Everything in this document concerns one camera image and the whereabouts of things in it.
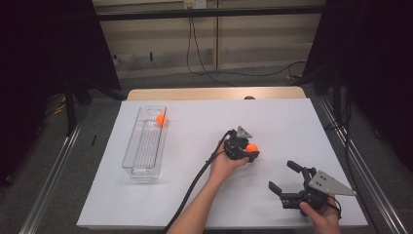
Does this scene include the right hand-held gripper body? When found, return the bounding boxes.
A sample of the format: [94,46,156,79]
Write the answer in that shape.
[279,166,357,217]

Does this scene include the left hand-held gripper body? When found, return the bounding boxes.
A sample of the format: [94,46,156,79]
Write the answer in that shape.
[223,125,253,161]

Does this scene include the clear plastic container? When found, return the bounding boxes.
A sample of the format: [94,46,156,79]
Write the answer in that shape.
[122,104,169,180]

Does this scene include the person's left hand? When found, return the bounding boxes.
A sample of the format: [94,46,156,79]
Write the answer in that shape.
[208,141,251,187]

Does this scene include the person's right hand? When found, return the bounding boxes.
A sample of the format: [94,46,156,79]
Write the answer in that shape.
[298,195,343,234]

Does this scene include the white table sheet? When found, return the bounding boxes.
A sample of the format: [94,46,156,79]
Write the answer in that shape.
[76,98,369,229]

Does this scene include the black metal stand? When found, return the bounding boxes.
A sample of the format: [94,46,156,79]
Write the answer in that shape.
[332,70,344,125]

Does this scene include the black curtain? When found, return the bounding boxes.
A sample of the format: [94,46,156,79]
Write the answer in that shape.
[303,0,413,172]
[0,0,122,188]

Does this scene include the black horizontal bar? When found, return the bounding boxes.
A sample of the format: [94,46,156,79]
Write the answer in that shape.
[96,5,326,21]

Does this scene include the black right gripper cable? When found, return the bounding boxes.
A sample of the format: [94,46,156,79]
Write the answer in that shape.
[326,194,343,222]

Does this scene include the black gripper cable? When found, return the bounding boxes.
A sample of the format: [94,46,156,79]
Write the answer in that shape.
[326,194,343,222]
[161,129,236,234]

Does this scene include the aluminium floor rail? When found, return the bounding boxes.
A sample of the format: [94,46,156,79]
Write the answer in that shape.
[317,97,409,234]
[19,119,84,234]

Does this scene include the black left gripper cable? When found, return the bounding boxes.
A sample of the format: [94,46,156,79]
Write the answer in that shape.
[161,129,236,234]

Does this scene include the black hanging wall cable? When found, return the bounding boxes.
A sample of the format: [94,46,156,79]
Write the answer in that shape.
[190,17,237,88]
[185,17,308,78]

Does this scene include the white wall outlet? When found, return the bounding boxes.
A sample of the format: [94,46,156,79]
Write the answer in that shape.
[183,0,208,10]

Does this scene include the yellow cable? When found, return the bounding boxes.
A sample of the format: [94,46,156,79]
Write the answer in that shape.
[53,102,68,116]

